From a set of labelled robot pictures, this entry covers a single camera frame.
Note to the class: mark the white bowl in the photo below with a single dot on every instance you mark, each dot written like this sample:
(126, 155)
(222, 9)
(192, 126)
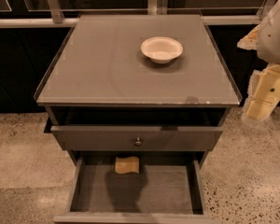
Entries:
(161, 50)

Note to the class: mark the grey open middle drawer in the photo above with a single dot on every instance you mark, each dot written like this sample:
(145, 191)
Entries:
(166, 190)

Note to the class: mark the metal window railing frame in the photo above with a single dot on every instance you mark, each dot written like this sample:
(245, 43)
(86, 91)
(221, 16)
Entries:
(65, 13)

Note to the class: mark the grey top drawer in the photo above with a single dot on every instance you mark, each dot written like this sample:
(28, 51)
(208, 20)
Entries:
(121, 138)

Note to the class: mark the round metal drawer knob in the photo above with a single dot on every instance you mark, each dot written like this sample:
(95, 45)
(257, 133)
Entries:
(138, 142)

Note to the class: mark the grey drawer cabinet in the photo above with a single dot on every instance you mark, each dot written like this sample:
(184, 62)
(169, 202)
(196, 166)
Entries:
(103, 79)

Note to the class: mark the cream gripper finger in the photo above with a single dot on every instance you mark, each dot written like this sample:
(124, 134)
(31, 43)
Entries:
(263, 94)
(249, 41)

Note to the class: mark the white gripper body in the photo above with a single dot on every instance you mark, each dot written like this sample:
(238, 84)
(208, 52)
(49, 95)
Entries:
(275, 39)

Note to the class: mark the yellow sponge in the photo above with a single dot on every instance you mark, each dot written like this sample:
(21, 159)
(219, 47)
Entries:
(127, 165)

